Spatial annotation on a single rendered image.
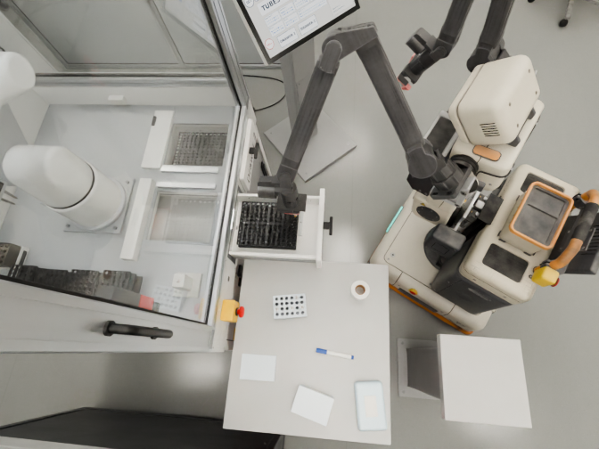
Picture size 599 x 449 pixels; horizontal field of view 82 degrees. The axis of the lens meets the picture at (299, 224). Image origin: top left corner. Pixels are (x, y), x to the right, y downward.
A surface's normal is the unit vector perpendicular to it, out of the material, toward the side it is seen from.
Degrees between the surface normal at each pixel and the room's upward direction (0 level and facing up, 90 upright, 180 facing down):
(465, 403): 0
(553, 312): 0
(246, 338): 0
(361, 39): 60
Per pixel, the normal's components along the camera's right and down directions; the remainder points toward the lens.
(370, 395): -0.07, -0.35
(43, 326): 0.99, 0.04
